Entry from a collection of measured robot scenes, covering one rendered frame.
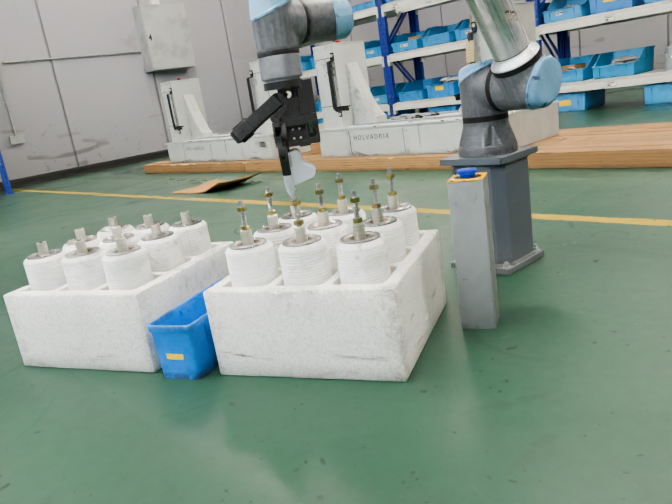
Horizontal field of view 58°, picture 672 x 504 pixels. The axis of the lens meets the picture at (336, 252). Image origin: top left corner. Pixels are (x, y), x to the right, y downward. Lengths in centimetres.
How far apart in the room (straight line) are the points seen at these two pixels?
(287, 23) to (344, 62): 305
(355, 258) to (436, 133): 249
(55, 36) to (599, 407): 732
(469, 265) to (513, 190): 41
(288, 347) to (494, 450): 44
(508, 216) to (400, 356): 63
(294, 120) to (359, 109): 303
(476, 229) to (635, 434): 48
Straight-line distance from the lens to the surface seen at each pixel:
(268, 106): 111
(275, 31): 110
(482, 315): 129
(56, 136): 768
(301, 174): 111
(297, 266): 113
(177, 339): 126
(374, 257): 108
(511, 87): 150
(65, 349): 151
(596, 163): 300
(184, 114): 584
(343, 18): 117
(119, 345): 140
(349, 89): 415
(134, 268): 136
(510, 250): 163
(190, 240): 153
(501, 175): 158
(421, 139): 359
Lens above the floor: 52
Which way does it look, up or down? 15 degrees down
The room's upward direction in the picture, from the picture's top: 9 degrees counter-clockwise
